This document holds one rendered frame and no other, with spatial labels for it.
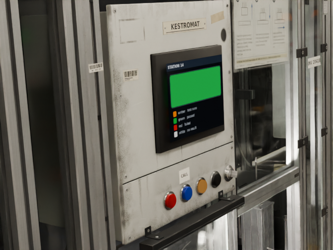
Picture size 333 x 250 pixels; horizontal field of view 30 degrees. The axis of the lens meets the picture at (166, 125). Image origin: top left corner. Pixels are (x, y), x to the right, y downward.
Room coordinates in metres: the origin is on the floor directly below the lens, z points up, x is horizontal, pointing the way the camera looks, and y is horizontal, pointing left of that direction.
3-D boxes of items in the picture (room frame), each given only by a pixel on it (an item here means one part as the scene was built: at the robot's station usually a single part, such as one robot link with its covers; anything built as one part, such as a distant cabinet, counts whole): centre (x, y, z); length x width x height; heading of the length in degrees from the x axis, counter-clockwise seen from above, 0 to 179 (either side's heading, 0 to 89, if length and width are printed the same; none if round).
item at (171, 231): (1.30, -0.05, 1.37); 0.36 x 0.04 x 0.04; 143
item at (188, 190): (1.31, -0.03, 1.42); 0.03 x 0.02 x 0.03; 143
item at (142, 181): (1.38, 0.06, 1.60); 0.42 x 0.29 x 0.46; 143
